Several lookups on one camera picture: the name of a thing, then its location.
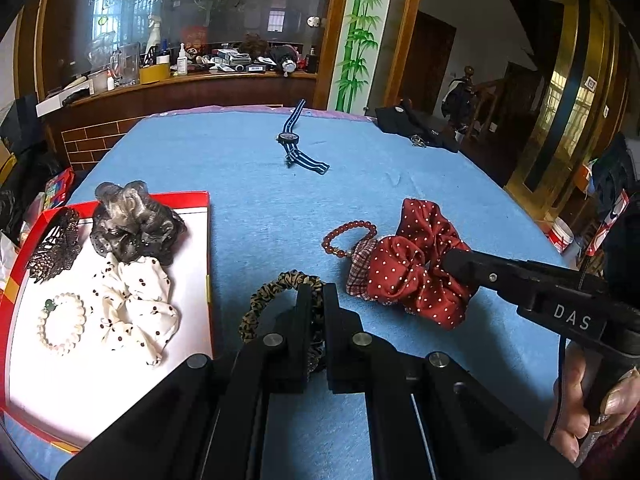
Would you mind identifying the white spray bottle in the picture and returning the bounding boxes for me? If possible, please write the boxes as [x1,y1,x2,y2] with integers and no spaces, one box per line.
[145,14,165,58]

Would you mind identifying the red polka dot scrunchie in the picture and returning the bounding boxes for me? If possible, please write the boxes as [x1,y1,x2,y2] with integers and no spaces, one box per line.
[367,197,476,331]

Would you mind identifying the black cloth bag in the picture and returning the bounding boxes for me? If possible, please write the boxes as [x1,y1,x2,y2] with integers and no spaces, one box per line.
[375,101,460,153]

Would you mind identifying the grey organza scrunchie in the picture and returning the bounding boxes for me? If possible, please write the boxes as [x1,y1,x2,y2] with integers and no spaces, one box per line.
[90,180,188,266]

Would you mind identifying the black rhinestone flower hair clip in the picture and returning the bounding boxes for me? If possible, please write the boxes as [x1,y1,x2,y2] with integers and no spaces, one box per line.
[27,207,81,283]

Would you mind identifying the white dotted scrunchie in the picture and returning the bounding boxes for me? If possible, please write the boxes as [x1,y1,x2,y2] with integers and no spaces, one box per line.
[89,252,181,368]

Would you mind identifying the flat white box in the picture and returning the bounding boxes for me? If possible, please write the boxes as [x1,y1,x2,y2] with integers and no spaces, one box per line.
[36,87,93,117]

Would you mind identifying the striped strap wristwatch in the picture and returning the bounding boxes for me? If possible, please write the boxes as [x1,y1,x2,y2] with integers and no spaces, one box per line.
[277,99,331,176]

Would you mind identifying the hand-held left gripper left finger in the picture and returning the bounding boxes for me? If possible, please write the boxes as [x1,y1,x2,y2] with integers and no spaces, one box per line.
[55,284,323,480]

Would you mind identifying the white plastic bucket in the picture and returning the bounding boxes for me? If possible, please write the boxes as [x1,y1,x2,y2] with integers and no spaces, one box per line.
[547,217,576,256]

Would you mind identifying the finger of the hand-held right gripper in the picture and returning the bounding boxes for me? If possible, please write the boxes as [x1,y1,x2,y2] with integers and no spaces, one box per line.
[442,249,538,308]

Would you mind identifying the dark bag on post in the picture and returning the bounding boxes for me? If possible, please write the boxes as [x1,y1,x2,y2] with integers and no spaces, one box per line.
[442,65,481,131]

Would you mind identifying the white bead bracelet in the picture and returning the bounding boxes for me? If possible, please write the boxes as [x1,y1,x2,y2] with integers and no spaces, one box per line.
[37,292,87,356]

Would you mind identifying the leopard print scrunchie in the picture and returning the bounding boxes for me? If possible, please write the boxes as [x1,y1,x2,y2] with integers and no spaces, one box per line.
[238,270,326,343]

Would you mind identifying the clear glass pitcher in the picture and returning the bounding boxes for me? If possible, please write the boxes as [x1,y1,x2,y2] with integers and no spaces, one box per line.
[112,42,141,88]

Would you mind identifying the red box with white inside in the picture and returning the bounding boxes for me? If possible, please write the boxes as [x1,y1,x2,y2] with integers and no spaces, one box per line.
[0,191,216,456]

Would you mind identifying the person's right hand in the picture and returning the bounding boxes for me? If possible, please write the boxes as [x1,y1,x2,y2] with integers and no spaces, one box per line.
[544,347,640,443]

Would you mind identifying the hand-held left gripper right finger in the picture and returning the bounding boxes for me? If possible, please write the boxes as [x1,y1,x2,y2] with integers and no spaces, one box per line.
[322,284,581,480]

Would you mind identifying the red bead bracelet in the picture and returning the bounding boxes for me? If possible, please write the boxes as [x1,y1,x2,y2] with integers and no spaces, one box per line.
[321,219,378,261]

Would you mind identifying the wooden counter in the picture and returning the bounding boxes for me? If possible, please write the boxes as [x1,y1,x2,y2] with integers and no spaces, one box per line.
[37,71,318,171]

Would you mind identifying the bamboo wall painting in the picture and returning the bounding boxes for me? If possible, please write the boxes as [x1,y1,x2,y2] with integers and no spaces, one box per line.
[327,0,393,113]

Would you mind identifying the plaid scrunchie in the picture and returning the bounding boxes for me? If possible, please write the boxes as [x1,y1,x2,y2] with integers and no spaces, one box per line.
[346,238,381,301]

